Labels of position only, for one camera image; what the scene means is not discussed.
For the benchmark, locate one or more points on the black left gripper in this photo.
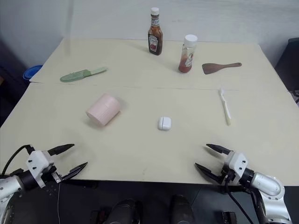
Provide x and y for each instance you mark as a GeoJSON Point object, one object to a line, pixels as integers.
{"type": "Point", "coordinates": [50, 176]}

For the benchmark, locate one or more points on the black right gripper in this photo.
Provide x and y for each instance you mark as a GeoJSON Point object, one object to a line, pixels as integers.
{"type": "Point", "coordinates": [225, 178]}

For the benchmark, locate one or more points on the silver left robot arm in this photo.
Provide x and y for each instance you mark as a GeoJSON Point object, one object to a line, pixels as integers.
{"type": "Point", "coordinates": [11, 184]}

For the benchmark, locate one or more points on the white toothbrush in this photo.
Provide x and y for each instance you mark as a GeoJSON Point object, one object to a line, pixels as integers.
{"type": "Point", "coordinates": [225, 106]}

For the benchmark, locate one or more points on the white earbuds case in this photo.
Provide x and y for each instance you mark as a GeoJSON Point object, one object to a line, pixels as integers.
{"type": "Point", "coordinates": [164, 123]}

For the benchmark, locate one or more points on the pink ribbed cup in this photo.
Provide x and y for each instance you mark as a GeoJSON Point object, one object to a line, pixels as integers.
{"type": "Point", "coordinates": [102, 109]}

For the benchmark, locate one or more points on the dark rounded shape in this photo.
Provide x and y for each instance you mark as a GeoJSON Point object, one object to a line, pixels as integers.
{"type": "Point", "coordinates": [125, 211]}

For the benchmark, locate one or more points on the green sheathed knife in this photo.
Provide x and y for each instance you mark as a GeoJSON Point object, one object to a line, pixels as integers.
{"type": "Point", "coordinates": [79, 74]}

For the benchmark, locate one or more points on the brown wooden spatula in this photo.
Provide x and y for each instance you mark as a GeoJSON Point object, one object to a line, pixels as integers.
{"type": "Point", "coordinates": [213, 67]}

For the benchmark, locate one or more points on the blue round container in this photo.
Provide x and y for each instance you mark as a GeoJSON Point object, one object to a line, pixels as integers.
{"type": "Point", "coordinates": [31, 72]}

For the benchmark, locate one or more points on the clear plastic ketchup bottle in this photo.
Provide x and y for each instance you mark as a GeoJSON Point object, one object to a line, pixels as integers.
{"type": "Point", "coordinates": [187, 54]}

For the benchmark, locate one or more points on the dark glass ketchup bottle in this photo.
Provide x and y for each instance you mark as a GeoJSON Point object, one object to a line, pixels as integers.
{"type": "Point", "coordinates": [154, 35]}

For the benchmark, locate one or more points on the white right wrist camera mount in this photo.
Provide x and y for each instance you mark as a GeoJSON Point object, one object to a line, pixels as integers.
{"type": "Point", "coordinates": [237, 164]}

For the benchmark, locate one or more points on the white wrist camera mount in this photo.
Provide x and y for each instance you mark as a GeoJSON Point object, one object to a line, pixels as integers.
{"type": "Point", "coordinates": [237, 164]}
{"type": "Point", "coordinates": [37, 163]}

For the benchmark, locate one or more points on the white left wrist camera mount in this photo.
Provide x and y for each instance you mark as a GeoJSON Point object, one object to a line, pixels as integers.
{"type": "Point", "coordinates": [37, 163]}

